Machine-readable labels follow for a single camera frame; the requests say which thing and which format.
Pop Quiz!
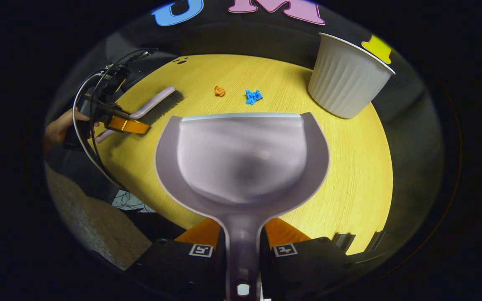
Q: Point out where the small lilac broom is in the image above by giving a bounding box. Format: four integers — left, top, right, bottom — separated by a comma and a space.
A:
95, 86, 184, 144

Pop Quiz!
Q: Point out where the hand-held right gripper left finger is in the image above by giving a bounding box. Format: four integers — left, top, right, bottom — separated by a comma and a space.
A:
134, 217, 227, 301

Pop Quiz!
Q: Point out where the black cable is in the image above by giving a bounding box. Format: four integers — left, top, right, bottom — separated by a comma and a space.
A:
88, 47, 159, 189

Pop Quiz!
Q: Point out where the white ribbed garbage bin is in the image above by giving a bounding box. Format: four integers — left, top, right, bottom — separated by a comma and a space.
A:
308, 33, 396, 120

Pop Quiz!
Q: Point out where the white panel with cables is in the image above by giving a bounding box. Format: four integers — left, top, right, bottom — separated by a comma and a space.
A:
111, 190, 156, 214

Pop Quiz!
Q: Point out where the white cable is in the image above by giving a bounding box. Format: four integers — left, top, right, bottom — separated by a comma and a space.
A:
72, 72, 114, 181

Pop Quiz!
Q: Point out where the yellow wooden desktop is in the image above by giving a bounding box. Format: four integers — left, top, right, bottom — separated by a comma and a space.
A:
92, 54, 394, 255

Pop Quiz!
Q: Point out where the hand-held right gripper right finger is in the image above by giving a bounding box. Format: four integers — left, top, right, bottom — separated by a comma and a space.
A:
260, 217, 351, 301

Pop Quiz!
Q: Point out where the black backdrop cloth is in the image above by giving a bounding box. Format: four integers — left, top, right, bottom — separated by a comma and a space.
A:
44, 0, 444, 268

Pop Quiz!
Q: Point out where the lilac plastic dustpan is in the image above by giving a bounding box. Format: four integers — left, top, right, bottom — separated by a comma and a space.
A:
154, 112, 331, 301

